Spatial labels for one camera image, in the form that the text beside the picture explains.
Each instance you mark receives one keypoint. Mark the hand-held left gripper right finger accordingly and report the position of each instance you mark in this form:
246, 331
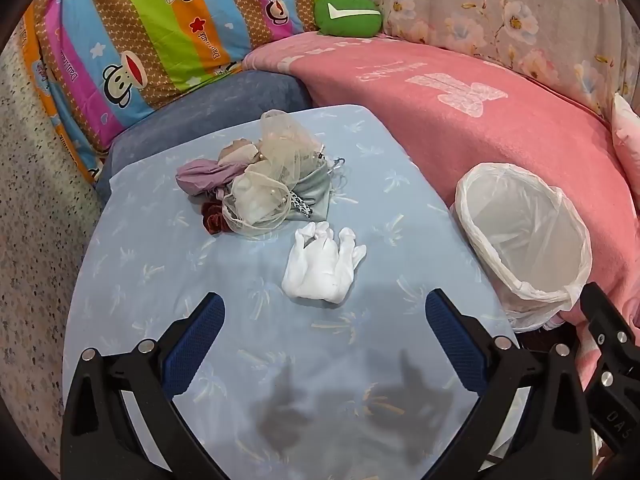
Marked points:
452, 340

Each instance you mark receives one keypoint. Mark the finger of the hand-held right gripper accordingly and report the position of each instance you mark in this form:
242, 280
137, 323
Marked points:
607, 340

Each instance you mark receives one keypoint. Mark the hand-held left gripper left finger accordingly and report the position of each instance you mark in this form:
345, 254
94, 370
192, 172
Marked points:
197, 340

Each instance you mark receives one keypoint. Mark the white-lined trash bin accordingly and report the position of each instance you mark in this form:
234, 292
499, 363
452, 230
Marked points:
520, 240

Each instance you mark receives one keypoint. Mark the white gloves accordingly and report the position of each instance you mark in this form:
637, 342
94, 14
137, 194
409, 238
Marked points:
320, 270

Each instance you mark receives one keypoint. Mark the grey satin pouch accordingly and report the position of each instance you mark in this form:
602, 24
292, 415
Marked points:
315, 185

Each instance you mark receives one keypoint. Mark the dark red velvet scrunchie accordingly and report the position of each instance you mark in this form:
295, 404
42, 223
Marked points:
216, 217

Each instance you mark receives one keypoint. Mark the beige organza bow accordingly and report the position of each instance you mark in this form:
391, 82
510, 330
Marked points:
260, 195

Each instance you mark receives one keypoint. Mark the purple cloth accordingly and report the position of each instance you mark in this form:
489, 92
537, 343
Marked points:
202, 177

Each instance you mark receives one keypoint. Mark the beige pink cloth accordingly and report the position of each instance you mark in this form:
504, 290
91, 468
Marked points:
240, 152

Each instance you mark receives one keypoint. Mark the blue grey cushion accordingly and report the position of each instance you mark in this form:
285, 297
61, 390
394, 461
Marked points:
200, 110

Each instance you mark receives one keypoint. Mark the pink blanket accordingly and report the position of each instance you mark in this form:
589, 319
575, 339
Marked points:
450, 110

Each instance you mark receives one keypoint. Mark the colourful monkey print pillow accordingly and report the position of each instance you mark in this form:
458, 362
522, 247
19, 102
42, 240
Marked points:
150, 35

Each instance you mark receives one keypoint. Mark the floral cushion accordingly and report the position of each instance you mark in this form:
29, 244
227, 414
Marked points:
500, 10

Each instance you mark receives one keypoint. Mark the green round cushion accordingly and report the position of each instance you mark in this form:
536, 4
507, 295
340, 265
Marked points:
347, 15

